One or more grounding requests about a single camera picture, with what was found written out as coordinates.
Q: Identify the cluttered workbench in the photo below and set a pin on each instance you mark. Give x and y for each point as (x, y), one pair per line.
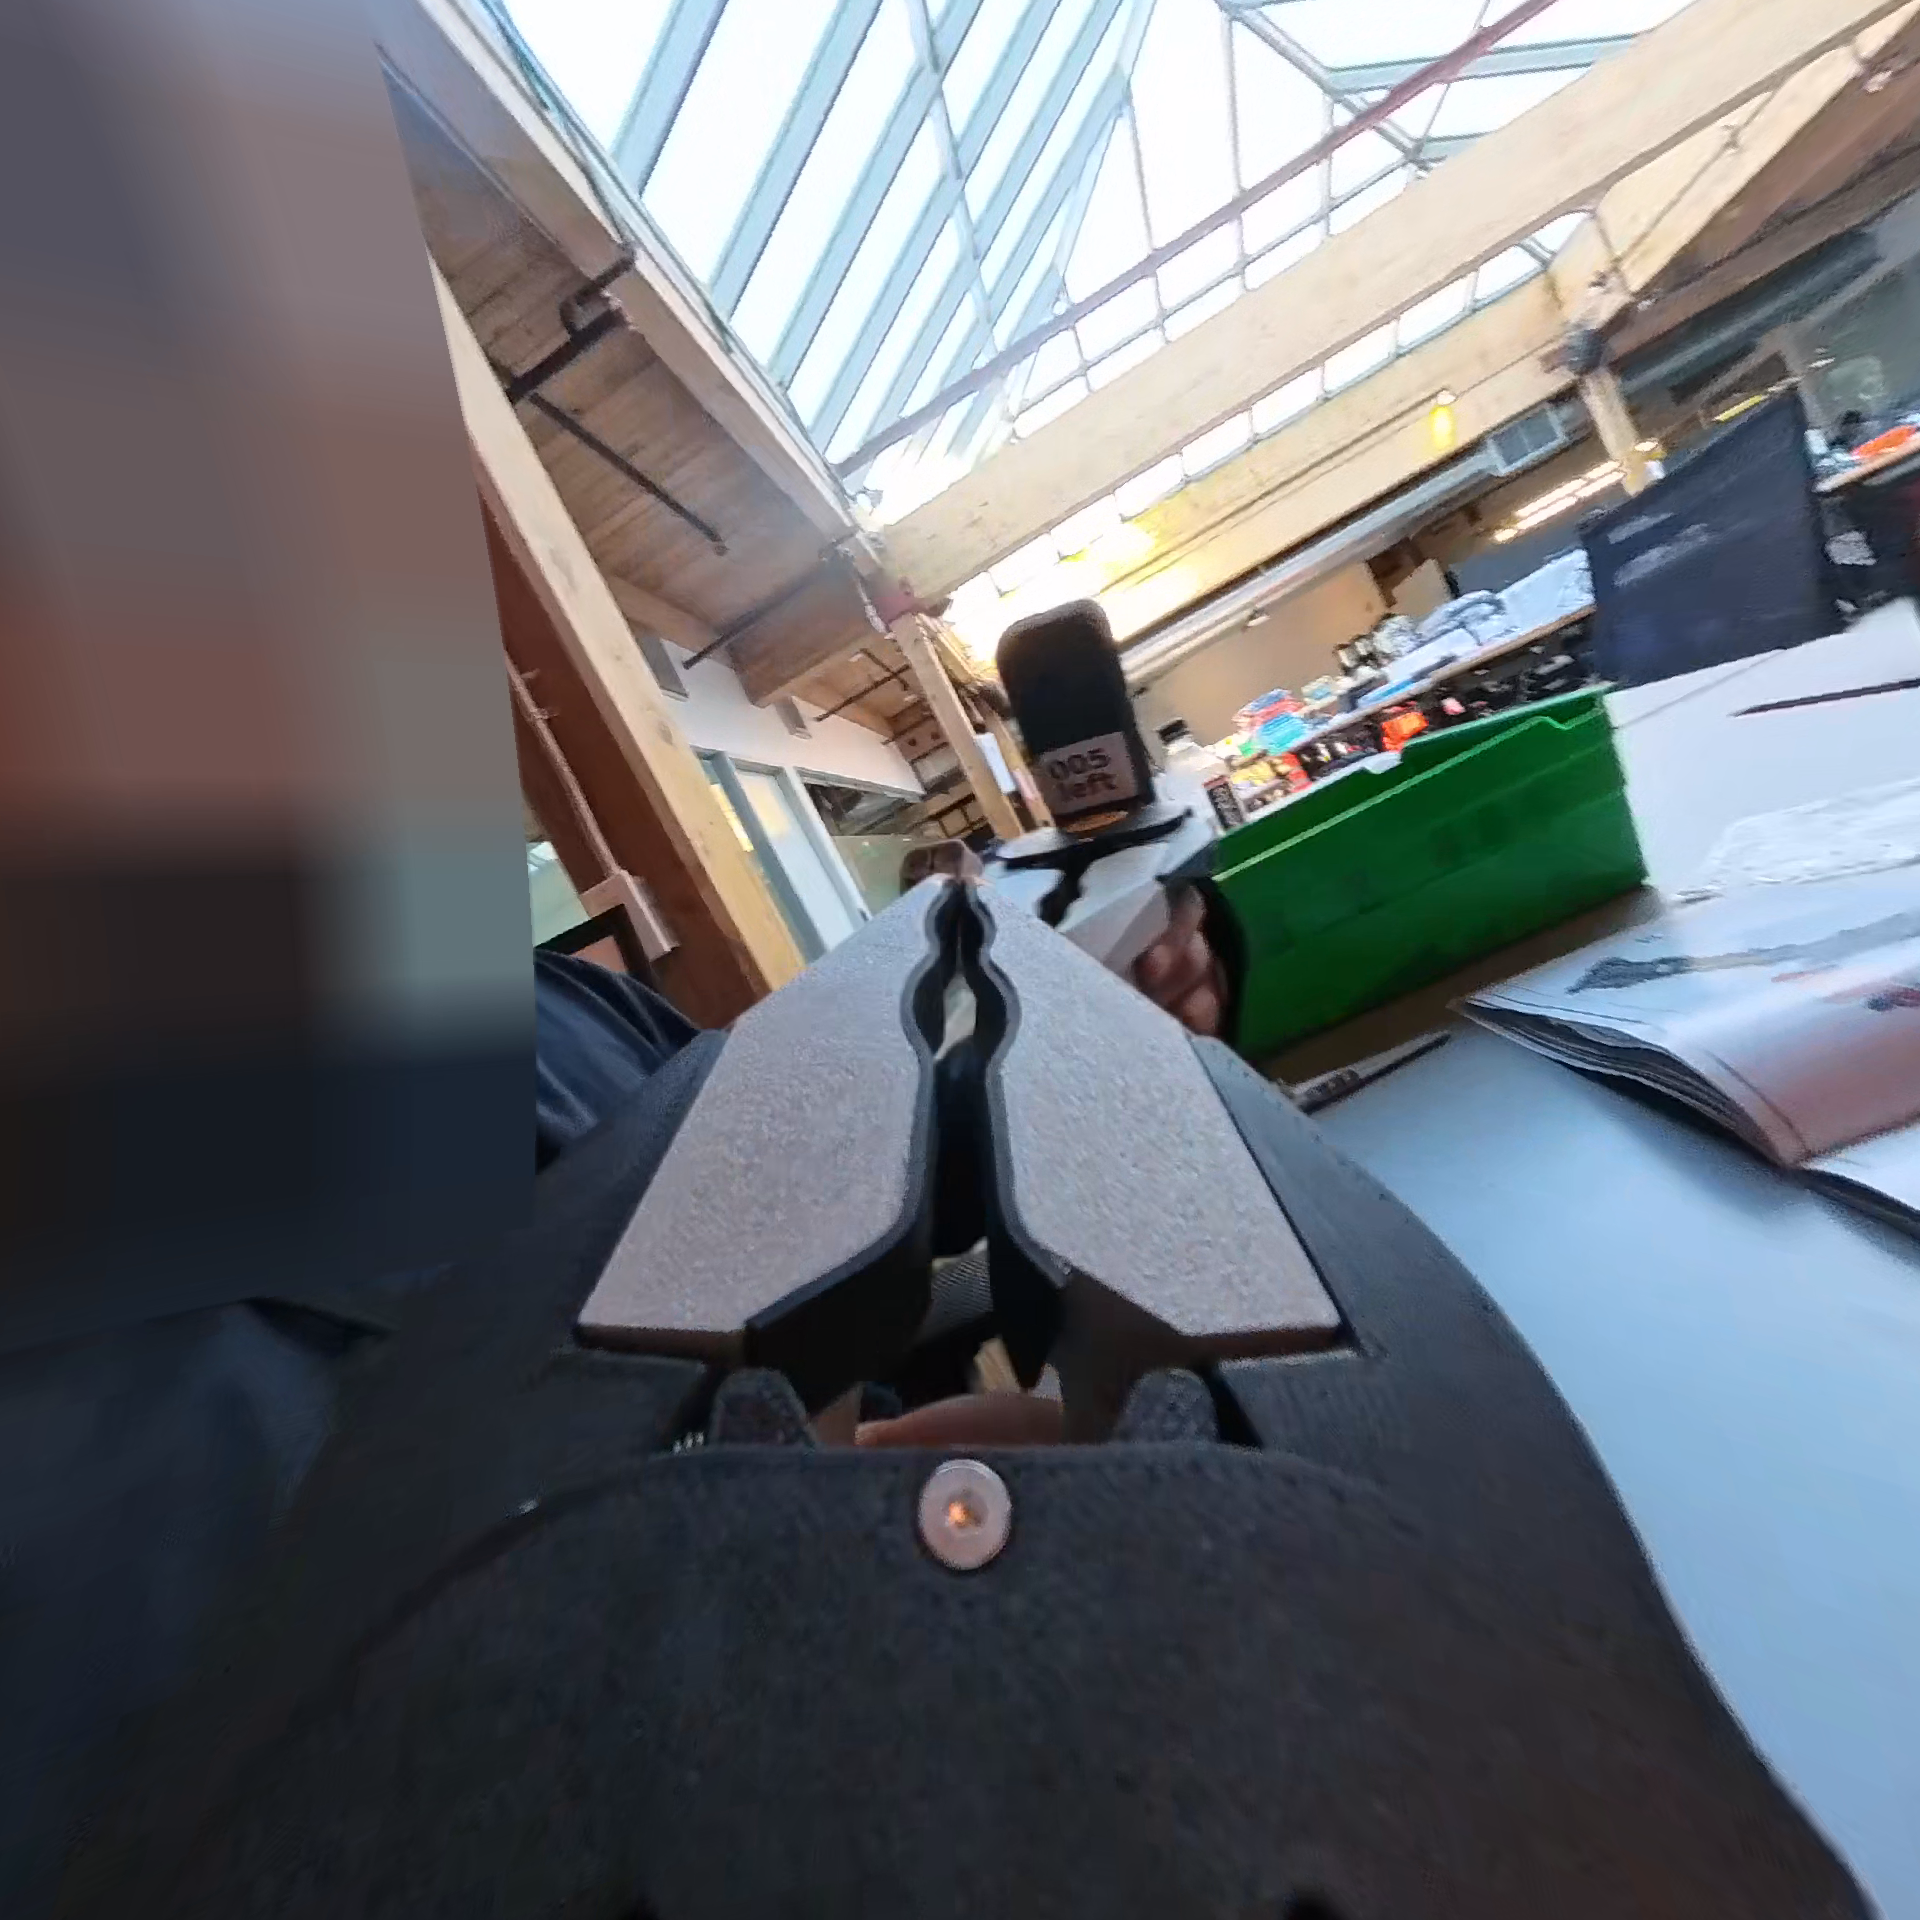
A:
(1484, 630)

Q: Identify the clear plastic bag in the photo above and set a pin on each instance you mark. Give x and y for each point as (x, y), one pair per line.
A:
(1815, 832)

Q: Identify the green plastic bin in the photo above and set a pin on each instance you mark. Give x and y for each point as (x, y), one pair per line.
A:
(1424, 868)

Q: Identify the wall air vent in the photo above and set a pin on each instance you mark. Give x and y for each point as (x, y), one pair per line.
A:
(1527, 437)

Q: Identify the black monitor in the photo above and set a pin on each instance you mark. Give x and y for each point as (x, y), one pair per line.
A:
(1708, 555)

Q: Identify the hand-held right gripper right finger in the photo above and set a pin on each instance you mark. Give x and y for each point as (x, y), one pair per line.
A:
(1154, 1184)

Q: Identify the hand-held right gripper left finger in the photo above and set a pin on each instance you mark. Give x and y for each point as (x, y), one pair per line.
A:
(780, 1170)

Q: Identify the person's left hand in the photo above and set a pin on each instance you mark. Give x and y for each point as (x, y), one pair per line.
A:
(1178, 967)

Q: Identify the person's dark blue torso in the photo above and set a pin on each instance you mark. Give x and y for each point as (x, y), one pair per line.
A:
(600, 1035)

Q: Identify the open lego instruction booklet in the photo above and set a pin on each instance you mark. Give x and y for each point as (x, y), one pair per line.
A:
(1724, 1020)

